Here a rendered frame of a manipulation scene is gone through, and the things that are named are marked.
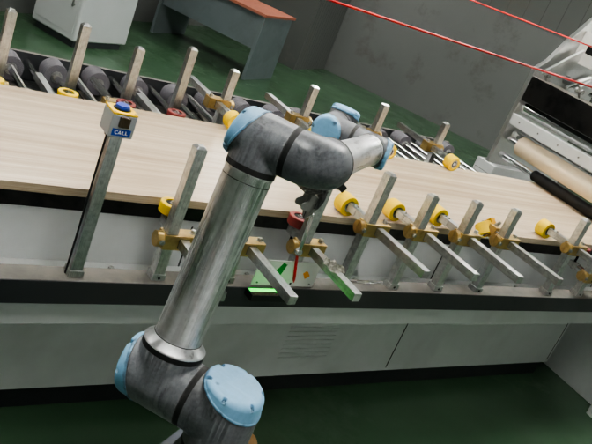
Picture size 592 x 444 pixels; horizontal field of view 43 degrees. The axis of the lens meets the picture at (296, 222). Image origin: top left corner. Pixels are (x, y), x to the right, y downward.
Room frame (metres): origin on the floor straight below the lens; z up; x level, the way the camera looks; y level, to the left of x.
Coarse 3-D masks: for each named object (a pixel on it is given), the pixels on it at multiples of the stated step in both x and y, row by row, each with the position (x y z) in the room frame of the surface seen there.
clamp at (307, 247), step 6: (288, 240) 2.34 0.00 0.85; (294, 240) 2.33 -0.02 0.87; (312, 240) 2.39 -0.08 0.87; (288, 246) 2.33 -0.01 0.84; (294, 246) 2.31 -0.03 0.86; (306, 246) 2.34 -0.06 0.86; (312, 246) 2.35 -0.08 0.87; (318, 246) 2.37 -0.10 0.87; (324, 246) 2.39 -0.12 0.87; (288, 252) 2.33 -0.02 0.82; (306, 252) 2.34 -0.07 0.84; (324, 252) 2.39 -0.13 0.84
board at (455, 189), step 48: (0, 96) 2.44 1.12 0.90; (48, 96) 2.63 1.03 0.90; (0, 144) 2.06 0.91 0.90; (48, 144) 2.21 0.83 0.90; (96, 144) 2.36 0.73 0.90; (144, 144) 2.55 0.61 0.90; (48, 192) 1.94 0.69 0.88; (144, 192) 2.15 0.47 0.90; (288, 192) 2.67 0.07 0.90; (336, 192) 2.89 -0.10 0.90; (432, 192) 3.45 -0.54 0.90; (480, 192) 3.82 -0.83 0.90; (528, 192) 4.25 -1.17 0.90; (528, 240) 3.37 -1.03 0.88
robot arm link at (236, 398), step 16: (208, 368) 1.47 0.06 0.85; (224, 368) 1.46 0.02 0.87; (240, 368) 1.49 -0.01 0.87; (192, 384) 1.40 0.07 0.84; (208, 384) 1.39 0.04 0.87; (224, 384) 1.41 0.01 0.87; (240, 384) 1.44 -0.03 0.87; (256, 384) 1.46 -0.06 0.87; (192, 400) 1.38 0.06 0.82; (208, 400) 1.37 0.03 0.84; (224, 400) 1.37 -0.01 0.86; (240, 400) 1.38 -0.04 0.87; (256, 400) 1.41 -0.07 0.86; (176, 416) 1.37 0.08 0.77; (192, 416) 1.37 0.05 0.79; (208, 416) 1.36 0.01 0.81; (224, 416) 1.35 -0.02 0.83; (240, 416) 1.36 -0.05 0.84; (256, 416) 1.40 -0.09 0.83; (192, 432) 1.37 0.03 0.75; (208, 432) 1.36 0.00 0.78; (224, 432) 1.35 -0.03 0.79; (240, 432) 1.37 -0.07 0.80
